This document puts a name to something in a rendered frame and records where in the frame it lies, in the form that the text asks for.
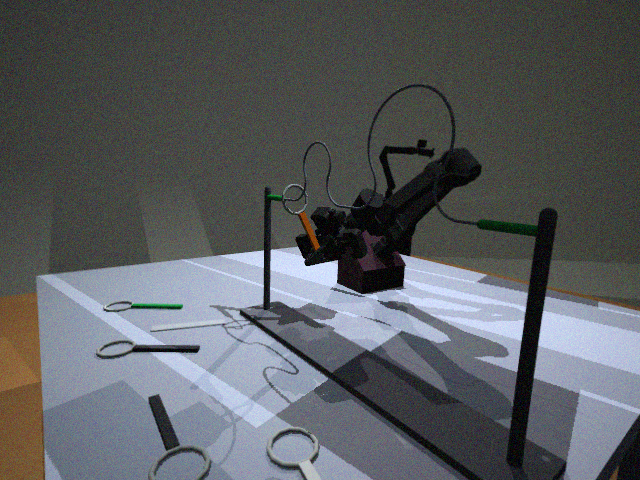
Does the orange handle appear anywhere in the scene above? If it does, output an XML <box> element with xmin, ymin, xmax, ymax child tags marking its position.
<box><xmin>282</xmin><ymin>184</ymin><xmax>320</xmax><ymax>252</ymax></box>

